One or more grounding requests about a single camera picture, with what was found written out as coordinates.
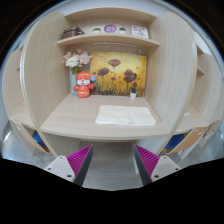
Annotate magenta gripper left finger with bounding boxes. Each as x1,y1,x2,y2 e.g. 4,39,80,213
45,144,93,186

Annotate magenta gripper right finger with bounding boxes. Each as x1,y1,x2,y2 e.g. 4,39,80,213
133,145,180,185

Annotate white folded towel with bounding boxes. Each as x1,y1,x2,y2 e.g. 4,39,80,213
95,105,156,126

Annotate right wooden chair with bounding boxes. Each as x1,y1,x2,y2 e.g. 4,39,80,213
164,120,221,160

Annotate wooden chair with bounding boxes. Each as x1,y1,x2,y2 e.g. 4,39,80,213
164,120,221,160
11,121,50,155

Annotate left wooden chair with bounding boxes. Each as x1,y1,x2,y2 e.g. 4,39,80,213
11,121,50,155

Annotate small white potted plant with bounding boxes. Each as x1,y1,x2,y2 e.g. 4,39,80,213
130,82,137,99

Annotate red plush mouse toy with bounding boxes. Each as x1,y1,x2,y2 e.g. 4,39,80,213
72,71,96,98

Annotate wooden desk cubicle with shelves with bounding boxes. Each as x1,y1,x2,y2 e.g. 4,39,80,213
3,7,222,155

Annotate yellow poppy painting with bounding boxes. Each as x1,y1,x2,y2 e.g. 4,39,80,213
90,52,147,97

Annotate flower bouquet in vase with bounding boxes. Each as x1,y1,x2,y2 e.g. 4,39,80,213
63,48,92,96

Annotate white framed card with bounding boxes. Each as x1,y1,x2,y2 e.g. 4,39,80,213
131,25,149,38

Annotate small green plant left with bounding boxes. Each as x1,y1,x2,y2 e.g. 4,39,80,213
92,27,101,33

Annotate small green plant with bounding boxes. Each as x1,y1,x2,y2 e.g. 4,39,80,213
118,27,126,34
92,27,101,33

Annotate small green plant right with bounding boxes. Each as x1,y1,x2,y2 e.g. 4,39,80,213
118,27,126,34

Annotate round purple number sign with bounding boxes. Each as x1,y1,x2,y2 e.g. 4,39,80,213
104,24,117,33

